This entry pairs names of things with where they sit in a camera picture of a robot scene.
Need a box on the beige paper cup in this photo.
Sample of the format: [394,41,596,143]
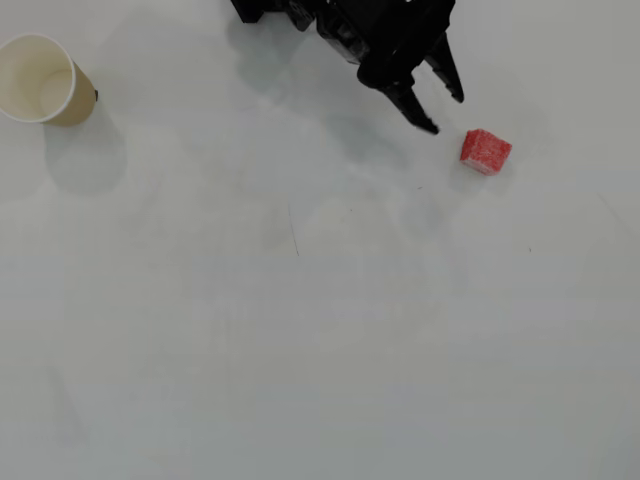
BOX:
[0,33,98,128]

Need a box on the red foam cube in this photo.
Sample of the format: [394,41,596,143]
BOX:
[459,127,514,177]

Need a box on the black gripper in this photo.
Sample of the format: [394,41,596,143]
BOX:
[313,0,466,136]

